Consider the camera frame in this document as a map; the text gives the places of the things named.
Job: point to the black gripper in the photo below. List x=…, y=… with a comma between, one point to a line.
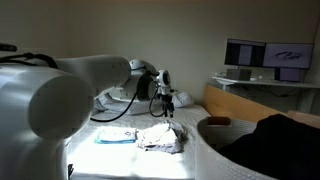
x=166, y=96

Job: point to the white and grey garment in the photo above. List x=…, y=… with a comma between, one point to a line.
x=160, y=136

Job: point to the black hooded jacket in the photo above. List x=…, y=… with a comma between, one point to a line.
x=280, y=150

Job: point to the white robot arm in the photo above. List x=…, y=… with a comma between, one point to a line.
x=50, y=106

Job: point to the white round laundry hamper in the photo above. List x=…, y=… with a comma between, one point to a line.
x=210, y=156

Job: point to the white bed mattress sheet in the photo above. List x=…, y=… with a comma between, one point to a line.
x=126, y=163

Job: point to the grey pillow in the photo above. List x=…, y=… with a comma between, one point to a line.
x=183, y=99

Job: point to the folded white shirt blue trim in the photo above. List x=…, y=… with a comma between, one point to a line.
x=115, y=136

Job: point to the grey box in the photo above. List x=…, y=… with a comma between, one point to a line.
x=238, y=74

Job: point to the white desk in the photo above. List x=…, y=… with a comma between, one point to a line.
x=266, y=83

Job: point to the small black object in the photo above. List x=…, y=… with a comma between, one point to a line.
x=70, y=170

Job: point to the small laptop screen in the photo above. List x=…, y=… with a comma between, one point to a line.
x=289, y=74

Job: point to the wide black computer monitor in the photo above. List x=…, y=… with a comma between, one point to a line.
x=288, y=56

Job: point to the light wooden bed frame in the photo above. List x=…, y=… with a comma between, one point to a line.
x=233, y=106

